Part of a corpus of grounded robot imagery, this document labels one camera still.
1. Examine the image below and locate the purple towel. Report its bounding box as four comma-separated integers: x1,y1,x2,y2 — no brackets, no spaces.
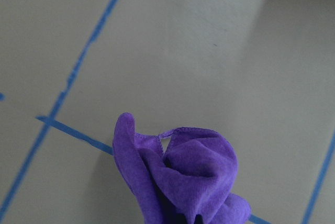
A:
113,113,251,223

